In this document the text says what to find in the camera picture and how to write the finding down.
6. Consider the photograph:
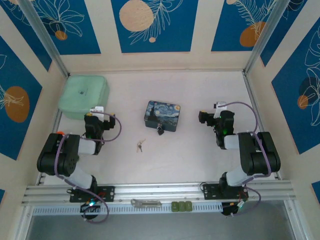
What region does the black electronics board with LED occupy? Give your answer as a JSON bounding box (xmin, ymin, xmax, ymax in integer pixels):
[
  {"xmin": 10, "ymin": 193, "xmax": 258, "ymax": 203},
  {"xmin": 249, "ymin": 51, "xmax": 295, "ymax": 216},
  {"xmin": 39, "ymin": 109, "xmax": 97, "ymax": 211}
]
[
  {"xmin": 221, "ymin": 201, "xmax": 246, "ymax": 218},
  {"xmin": 79, "ymin": 201, "xmax": 102, "ymax": 215}
]

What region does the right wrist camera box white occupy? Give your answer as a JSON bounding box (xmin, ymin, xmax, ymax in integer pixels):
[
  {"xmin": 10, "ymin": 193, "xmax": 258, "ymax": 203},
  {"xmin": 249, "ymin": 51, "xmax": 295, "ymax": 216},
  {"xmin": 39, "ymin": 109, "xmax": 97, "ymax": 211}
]
[{"xmin": 214, "ymin": 100, "xmax": 227, "ymax": 118}]

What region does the starry night tin box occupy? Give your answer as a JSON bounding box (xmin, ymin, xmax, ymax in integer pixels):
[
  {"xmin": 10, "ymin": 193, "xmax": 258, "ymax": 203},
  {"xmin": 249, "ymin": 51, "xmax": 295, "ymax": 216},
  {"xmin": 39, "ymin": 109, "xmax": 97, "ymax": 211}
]
[{"xmin": 143, "ymin": 100, "xmax": 181, "ymax": 133}]

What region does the white slotted cable duct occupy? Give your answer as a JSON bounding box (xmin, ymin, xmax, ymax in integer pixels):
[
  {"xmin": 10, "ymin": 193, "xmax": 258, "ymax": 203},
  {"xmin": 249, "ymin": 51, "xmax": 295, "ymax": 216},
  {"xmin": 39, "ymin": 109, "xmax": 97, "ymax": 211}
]
[{"xmin": 32, "ymin": 201, "xmax": 223, "ymax": 216}]

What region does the green plastic lidded container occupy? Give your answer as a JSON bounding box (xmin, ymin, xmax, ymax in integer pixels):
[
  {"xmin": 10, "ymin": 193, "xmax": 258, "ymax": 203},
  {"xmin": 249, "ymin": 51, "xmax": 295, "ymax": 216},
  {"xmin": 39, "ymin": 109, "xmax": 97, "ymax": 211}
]
[{"xmin": 58, "ymin": 74, "xmax": 111, "ymax": 120}]

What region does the aluminium table edge rail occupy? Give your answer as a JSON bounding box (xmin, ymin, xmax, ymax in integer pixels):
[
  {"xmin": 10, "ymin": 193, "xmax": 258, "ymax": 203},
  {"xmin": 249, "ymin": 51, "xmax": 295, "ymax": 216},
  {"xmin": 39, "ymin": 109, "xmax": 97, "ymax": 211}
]
[{"xmin": 21, "ymin": 181, "xmax": 297, "ymax": 207}]

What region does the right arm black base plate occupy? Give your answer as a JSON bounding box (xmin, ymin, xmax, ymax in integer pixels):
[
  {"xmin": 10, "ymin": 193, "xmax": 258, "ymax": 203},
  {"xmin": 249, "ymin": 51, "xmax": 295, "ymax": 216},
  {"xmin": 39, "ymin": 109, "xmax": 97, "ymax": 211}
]
[{"xmin": 202, "ymin": 183, "xmax": 250, "ymax": 200}]

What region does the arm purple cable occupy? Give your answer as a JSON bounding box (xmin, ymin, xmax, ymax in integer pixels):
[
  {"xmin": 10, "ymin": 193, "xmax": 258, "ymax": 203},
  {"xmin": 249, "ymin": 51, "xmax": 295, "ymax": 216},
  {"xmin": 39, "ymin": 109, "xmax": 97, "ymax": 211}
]
[
  {"xmin": 54, "ymin": 112, "xmax": 123, "ymax": 224},
  {"xmin": 223, "ymin": 100, "xmax": 272, "ymax": 217}
]

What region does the key bunch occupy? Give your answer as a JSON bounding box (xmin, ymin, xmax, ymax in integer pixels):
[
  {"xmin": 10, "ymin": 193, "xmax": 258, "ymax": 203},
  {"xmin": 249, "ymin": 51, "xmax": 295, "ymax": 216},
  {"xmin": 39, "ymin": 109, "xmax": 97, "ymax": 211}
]
[{"xmin": 136, "ymin": 139, "xmax": 147, "ymax": 154}]

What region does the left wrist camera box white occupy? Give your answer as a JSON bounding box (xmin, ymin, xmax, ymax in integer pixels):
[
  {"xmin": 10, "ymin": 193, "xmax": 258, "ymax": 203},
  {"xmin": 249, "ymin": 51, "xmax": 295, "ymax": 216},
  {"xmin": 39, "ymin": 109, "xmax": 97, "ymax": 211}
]
[{"xmin": 89, "ymin": 106, "xmax": 105, "ymax": 118}]

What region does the aluminium frame post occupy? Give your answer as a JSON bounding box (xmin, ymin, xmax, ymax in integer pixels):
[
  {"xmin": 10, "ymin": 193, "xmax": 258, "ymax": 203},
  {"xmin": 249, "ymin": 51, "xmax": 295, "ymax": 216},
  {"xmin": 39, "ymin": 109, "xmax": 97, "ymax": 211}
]
[
  {"xmin": 18, "ymin": 0, "xmax": 70, "ymax": 77},
  {"xmin": 243, "ymin": 0, "xmax": 294, "ymax": 76}
]

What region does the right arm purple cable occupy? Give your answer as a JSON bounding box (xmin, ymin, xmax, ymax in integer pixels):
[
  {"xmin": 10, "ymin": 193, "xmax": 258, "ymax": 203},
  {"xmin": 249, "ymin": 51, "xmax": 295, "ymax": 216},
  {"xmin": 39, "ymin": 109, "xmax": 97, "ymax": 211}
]
[{"xmin": 223, "ymin": 100, "xmax": 272, "ymax": 217}]

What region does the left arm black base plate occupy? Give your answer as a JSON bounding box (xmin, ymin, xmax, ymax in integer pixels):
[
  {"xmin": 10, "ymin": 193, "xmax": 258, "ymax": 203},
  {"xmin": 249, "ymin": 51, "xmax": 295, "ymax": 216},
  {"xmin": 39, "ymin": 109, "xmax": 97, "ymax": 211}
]
[{"xmin": 69, "ymin": 185, "xmax": 116, "ymax": 203}]

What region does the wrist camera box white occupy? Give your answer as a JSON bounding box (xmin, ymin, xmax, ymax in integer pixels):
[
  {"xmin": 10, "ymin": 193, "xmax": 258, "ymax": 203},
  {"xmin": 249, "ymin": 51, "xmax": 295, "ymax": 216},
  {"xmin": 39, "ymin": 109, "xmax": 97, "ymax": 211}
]
[
  {"xmin": 89, "ymin": 106, "xmax": 105, "ymax": 118},
  {"xmin": 214, "ymin": 100, "xmax": 227, "ymax": 118}
]

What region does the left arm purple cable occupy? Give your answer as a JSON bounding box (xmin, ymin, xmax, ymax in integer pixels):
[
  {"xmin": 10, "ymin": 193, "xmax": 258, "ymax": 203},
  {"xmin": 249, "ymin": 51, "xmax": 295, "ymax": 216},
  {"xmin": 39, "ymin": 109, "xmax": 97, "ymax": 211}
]
[{"xmin": 54, "ymin": 112, "xmax": 123, "ymax": 224}]

